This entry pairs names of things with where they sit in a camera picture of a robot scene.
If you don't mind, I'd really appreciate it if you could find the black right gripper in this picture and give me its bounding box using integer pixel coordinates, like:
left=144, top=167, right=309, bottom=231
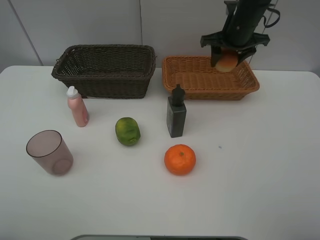
left=200, top=0, right=271, bottom=67

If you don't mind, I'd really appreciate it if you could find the red yellow peach fruit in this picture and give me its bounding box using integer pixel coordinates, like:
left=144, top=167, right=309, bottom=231
left=215, top=49, right=239, bottom=73

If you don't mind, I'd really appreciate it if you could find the black square bottle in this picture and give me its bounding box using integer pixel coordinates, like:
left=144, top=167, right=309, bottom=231
left=166, top=84, right=187, bottom=138

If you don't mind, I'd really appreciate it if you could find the orange tangerine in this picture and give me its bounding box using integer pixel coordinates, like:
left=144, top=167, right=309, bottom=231
left=164, top=144, right=196, bottom=176

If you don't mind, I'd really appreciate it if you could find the green mango fruit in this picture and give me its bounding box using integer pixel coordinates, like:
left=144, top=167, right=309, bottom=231
left=115, top=117, right=141, bottom=146

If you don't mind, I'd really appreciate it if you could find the pink bottle white cap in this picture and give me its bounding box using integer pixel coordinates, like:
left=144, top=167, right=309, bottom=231
left=66, top=86, right=89, bottom=127

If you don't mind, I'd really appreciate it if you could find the orange wicker basket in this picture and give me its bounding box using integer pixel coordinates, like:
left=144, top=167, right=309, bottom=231
left=162, top=55, right=260, bottom=101

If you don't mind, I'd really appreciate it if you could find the dark brown wicker basket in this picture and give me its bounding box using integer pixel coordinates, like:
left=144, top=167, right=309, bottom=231
left=51, top=44, right=156, bottom=99

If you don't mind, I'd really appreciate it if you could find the translucent purple plastic cup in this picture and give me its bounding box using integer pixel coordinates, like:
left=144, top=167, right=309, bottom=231
left=26, top=130, right=74, bottom=176

